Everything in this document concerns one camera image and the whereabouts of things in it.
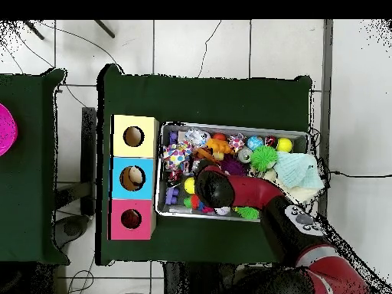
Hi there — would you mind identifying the purple spiky ball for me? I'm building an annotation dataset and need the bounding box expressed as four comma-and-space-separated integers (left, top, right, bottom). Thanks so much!
220, 154, 247, 177

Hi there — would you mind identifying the silver wire mesh bin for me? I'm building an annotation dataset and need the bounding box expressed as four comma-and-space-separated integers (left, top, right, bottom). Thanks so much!
155, 121, 309, 223

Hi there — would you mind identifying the mint green muslin cloth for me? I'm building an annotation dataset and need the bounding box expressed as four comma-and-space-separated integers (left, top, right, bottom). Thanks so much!
273, 152, 325, 189

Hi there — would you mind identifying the orange plastic building block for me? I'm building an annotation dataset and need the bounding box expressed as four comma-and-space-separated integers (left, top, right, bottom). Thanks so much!
205, 138, 234, 155

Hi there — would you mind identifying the blue globe print ball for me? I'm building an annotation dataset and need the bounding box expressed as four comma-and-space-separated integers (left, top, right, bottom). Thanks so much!
247, 135, 264, 152

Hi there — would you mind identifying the yellow tennis-style ball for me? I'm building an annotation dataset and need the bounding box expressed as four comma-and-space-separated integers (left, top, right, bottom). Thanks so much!
183, 176, 196, 194

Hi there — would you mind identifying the black upright panel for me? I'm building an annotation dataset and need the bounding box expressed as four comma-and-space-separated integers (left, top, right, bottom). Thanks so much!
80, 106, 97, 215

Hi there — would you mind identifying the wooden box with three holes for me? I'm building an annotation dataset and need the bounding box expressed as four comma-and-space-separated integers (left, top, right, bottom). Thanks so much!
107, 113, 160, 241

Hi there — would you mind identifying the cream muslin cloth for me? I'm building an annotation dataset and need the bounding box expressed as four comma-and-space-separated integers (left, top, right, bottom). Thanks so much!
263, 168, 321, 204

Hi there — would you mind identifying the green spiky rubber ball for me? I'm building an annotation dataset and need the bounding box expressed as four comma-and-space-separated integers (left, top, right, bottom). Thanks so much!
250, 145, 279, 172
235, 206, 261, 221

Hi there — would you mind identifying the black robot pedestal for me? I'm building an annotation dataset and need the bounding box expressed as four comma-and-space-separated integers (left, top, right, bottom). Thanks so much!
163, 261, 276, 294

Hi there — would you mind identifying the black floor cable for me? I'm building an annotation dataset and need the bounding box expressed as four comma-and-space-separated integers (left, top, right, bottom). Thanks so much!
328, 170, 392, 179

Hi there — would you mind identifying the dark green table cloth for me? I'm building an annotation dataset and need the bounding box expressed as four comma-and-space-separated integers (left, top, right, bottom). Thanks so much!
96, 63, 313, 266

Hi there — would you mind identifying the smooth yellow ball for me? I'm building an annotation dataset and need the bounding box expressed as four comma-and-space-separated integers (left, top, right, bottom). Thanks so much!
276, 137, 294, 153

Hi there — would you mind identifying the black tripod leg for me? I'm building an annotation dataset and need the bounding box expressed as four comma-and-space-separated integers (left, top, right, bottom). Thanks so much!
22, 19, 45, 41
93, 19, 116, 39

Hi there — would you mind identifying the pink plastic bowl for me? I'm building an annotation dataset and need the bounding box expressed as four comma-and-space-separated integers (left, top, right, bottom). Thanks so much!
0, 103, 18, 157

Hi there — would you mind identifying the orange striped tiger plush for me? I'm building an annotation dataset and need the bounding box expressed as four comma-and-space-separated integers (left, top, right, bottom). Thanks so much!
121, 210, 142, 229

